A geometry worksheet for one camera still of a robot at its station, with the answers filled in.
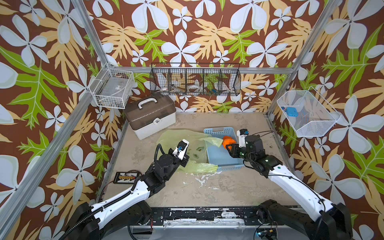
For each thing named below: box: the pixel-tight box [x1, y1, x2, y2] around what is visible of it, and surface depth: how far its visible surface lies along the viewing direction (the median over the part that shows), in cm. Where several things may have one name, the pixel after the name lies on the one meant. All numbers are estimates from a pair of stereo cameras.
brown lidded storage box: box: [124, 94, 177, 140], surface depth 99 cm
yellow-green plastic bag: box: [156, 129, 224, 174], surface depth 87 cm
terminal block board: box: [113, 171, 140, 184], surface depth 88 cm
